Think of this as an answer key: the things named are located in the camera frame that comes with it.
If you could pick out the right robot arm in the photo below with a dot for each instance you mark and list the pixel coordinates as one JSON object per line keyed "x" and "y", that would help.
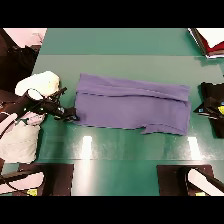
{"x": 213, "y": 103}

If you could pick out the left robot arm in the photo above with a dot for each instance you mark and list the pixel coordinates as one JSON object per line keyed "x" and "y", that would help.
{"x": 23, "y": 105}

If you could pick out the purple shirt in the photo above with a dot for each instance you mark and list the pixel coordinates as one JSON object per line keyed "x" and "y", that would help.
{"x": 133, "y": 106}

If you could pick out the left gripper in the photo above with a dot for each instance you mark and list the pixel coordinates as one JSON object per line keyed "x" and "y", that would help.
{"x": 66, "y": 114}

